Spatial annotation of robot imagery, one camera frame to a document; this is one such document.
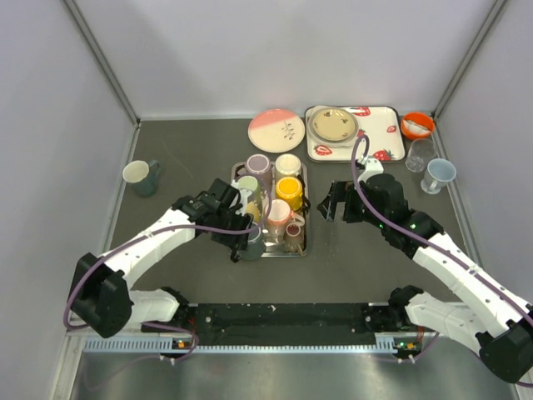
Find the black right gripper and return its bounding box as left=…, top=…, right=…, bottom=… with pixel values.
left=316, top=180, right=387, bottom=229

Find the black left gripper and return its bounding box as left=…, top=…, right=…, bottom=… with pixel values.
left=211, top=207, right=253, bottom=252

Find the dark grey green mug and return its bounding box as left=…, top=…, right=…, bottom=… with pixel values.
left=239, top=222, right=266, bottom=261

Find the pale yellow mug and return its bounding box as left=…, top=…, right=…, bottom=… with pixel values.
left=246, top=202, right=262, bottom=224

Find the orange yellow mug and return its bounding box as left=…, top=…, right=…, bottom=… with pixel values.
left=275, top=177, right=303, bottom=211

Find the pink white mug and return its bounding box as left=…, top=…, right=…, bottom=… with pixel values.
left=264, top=199, right=306, bottom=238

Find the dark brown patterned cup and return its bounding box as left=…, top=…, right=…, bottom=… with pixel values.
left=284, top=222, right=304, bottom=254

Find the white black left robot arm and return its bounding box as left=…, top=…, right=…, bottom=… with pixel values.
left=67, top=179, right=252, bottom=338

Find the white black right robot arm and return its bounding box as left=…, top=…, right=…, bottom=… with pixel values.
left=317, top=173, right=532, bottom=384

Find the steel mug tray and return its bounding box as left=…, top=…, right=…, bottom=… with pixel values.
left=227, top=160, right=311, bottom=258

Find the cream white mug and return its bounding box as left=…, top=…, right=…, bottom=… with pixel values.
left=274, top=153, right=301, bottom=181

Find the light green mug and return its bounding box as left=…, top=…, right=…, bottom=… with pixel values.
left=235, top=176, right=262, bottom=209

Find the mauve purple mug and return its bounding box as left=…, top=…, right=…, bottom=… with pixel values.
left=245, top=153, right=273, bottom=185

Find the teal mug white inside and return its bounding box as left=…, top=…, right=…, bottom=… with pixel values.
left=122, top=160, right=162, bottom=198

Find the beige floral bowl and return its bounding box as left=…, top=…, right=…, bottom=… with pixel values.
left=308, top=107, right=359, bottom=148

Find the pink cream round plate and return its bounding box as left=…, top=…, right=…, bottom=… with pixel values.
left=247, top=108, right=306, bottom=153

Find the strawberry pattern square tray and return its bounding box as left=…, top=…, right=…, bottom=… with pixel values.
left=305, top=105, right=406, bottom=163

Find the clear drinking glass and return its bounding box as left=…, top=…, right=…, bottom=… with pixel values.
left=405, top=138, right=436, bottom=173

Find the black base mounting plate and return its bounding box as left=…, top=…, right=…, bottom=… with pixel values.
left=167, top=303, right=419, bottom=345

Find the light blue cup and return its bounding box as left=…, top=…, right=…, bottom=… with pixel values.
left=421, top=158, right=456, bottom=195

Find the orange bowl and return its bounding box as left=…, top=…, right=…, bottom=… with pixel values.
left=401, top=112, right=435, bottom=140

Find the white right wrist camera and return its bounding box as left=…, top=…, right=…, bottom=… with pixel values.
left=357, top=157, right=384, bottom=183

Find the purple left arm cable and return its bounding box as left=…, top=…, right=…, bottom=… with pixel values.
left=62, top=166, right=274, bottom=366

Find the grey slotted cable duct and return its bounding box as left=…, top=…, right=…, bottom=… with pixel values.
left=83, top=337, right=398, bottom=354

